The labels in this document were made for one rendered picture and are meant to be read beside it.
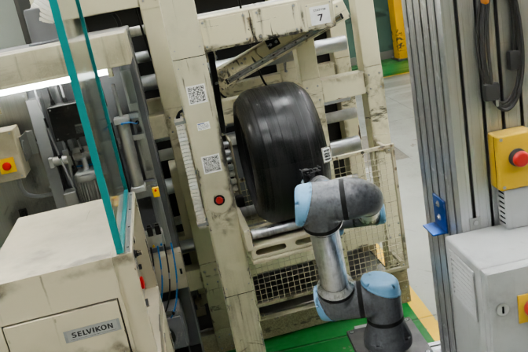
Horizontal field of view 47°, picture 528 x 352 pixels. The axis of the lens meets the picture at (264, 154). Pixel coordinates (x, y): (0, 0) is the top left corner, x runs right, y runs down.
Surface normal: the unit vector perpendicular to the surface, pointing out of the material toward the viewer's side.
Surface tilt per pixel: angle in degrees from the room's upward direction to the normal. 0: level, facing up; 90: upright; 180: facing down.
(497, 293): 90
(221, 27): 90
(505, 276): 90
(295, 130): 61
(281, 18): 90
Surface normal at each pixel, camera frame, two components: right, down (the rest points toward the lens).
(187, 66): 0.19, 0.24
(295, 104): -0.02, -0.59
